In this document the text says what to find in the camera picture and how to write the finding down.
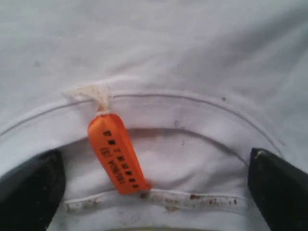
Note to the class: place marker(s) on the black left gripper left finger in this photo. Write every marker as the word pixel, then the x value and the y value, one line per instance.
pixel 29 187

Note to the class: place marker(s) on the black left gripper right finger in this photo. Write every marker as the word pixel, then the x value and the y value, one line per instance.
pixel 280 191

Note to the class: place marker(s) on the white t-shirt red lettering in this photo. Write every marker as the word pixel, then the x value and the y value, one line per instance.
pixel 197 83

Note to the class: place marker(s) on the orange neck tag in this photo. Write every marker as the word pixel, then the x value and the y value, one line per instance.
pixel 112 145

